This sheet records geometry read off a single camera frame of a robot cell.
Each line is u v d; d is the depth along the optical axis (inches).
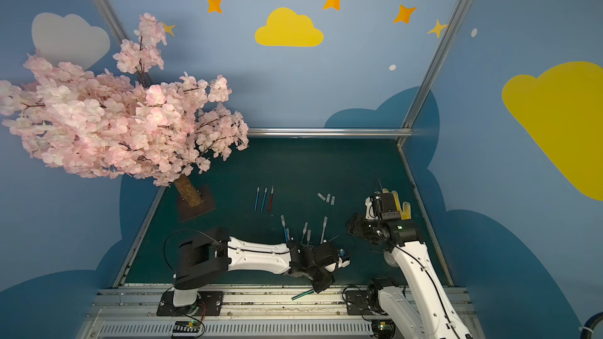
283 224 36.5
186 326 28.8
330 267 26.8
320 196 39.8
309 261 25.2
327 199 39.7
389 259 32.0
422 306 16.4
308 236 34.8
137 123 20.0
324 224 36.5
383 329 28.9
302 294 30.2
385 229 21.3
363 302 29.4
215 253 19.9
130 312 29.2
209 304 29.0
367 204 29.2
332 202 39.0
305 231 35.5
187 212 37.9
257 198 38.9
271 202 39.7
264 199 39.0
